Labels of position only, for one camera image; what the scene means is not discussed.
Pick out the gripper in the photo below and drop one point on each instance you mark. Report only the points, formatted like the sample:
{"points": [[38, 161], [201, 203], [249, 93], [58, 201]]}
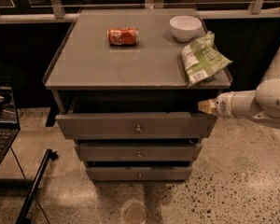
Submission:
{"points": [[222, 106]]}

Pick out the grey top drawer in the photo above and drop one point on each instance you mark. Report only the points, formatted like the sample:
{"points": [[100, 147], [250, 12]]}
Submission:
{"points": [[116, 126]]}

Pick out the grey drawer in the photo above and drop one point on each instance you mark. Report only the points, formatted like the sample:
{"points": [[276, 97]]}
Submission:
{"points": [[116, 126], [132, 151], [139, 173]]}

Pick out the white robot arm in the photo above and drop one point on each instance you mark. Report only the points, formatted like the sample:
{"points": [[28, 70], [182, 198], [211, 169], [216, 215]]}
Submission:
{"points": [[261, 105]]}

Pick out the grey drawer cabinet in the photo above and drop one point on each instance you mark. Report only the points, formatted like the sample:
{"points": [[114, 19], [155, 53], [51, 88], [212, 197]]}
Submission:
{"points": [[91, 76]]}

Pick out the grey middle drawer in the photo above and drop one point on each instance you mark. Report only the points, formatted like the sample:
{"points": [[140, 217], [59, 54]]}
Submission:
{"points": [[132, 151]]}

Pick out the grey bottom drawer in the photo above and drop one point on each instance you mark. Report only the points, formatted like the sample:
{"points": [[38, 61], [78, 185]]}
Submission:
{"points": [[139, 173]]}

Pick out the green chip bag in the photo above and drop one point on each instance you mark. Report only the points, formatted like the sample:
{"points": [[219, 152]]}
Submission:
{"points": [[201, 61]]}

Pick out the white bowl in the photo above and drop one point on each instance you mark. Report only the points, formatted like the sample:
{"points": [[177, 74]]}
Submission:
{"points": [[184, 28]]}

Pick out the orange soda can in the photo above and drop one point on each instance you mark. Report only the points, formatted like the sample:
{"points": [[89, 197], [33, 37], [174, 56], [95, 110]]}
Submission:
{"points": [[122, 36]]}

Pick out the metal window railing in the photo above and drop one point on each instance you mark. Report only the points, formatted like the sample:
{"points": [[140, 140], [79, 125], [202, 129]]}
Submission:
{"points": [[146, 3]]}

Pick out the black laptop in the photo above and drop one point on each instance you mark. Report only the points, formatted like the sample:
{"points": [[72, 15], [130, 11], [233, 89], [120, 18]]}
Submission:
{"points": [[9, 120]]}

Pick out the black stand leg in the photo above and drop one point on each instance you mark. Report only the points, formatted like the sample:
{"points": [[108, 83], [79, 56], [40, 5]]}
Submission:
{"points": [[32, 189]]}

